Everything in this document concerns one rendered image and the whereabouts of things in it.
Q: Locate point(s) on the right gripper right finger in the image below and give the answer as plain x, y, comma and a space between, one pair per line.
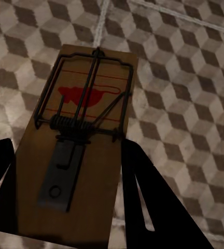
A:
174, 227

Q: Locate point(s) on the mousetrap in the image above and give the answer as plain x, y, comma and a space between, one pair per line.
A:
62, 183

